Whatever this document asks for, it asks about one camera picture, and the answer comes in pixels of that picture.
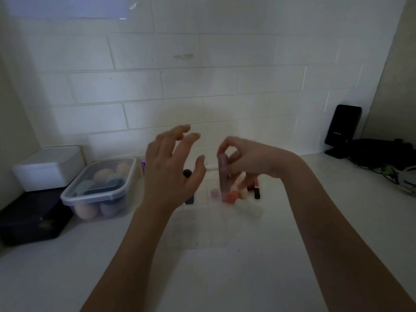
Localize person's left hand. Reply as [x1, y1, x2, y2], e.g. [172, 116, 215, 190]
[142, 124, 207, 214]

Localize black upright device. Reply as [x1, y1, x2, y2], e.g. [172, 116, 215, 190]
[324, 104, 362, 157]

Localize clear plastic lidded container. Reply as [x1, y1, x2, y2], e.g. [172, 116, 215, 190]
[60, 157, 137, 222]

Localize person's right hand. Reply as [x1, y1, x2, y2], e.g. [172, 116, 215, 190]
[217, 136, 294, 193]

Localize mauve lip gloss tube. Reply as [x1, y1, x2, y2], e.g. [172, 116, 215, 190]
[218, 153, 231, 196]

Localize white cosmetic tube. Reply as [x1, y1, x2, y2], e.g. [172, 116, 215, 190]
[233, 199, 264, 219]

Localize clear acrylic organizer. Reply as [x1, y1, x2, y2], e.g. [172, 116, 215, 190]
[168, 178, 264, 251]

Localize pile of makeup sponges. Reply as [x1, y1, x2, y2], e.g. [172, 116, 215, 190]
[73, 162, 132, 220]

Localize grey ring-shaped headset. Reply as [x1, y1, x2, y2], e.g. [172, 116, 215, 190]
[394, 165, 416, 196]

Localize white lidded box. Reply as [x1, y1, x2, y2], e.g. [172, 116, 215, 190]
[13, 146, 86, 192]

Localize black cosmetic tube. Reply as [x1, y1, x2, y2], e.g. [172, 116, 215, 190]
[182, 169, 195, 205]

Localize black flat box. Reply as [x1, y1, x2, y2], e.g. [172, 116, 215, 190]
[0, 188, 75, 247]

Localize person's right forearm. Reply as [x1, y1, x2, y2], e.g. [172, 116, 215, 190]
[279, 153, 416, 312]

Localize person's left forearm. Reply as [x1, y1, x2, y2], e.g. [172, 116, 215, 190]
[80, 201, 184, 312]

